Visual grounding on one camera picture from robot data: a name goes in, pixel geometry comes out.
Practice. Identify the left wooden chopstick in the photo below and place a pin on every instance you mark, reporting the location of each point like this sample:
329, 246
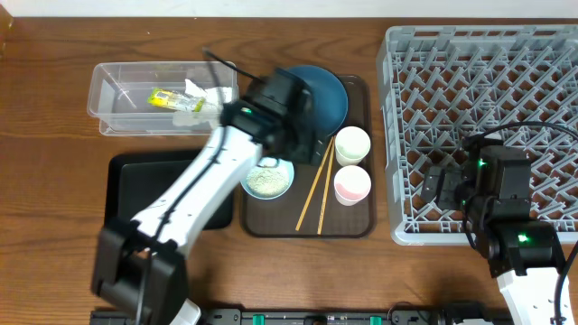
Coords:
328, 156

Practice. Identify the grey dishwasher rack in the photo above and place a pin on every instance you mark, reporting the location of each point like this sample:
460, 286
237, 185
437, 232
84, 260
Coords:
438, 84

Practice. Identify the dark blue plate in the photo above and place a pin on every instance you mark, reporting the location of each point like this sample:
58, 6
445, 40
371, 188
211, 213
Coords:
329, 97

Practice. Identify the food crumbs in bowl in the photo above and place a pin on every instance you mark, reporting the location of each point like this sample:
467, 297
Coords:
268, 182

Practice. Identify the light blue bowl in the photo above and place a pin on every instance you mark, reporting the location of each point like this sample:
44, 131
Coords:
269, 162

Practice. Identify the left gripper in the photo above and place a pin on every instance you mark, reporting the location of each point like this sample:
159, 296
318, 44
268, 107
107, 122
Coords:
301, 147

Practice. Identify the green cup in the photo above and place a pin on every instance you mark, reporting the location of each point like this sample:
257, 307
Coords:
352, 144

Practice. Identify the black bin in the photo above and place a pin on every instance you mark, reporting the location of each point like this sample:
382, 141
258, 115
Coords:
137, 179

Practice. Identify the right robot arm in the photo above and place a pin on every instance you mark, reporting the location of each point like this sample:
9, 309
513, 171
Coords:
492, 191

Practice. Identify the right wooden chopstick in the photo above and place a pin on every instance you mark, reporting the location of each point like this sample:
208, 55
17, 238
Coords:
326, 187

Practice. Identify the pink cup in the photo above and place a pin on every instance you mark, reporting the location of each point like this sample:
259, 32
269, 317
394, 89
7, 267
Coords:
351, 184

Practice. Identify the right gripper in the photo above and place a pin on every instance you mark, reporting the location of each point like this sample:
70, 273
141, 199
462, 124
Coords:
452, 180

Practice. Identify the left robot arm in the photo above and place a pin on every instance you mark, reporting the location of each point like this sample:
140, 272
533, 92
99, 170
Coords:
140, 263

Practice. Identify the yellow snack wrapper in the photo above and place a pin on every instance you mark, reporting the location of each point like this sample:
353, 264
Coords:
176, 101

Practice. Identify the clear plastic bin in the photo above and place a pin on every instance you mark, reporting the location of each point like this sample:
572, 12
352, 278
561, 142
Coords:
119, 91

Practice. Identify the white napkin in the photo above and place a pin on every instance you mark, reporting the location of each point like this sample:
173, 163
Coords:
210, 113

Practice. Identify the brown serving tray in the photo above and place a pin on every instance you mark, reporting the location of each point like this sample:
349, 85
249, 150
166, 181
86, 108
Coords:
324, 218

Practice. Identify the wooden chopstick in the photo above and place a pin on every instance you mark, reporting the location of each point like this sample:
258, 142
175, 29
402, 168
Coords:
328, 156
326, 187

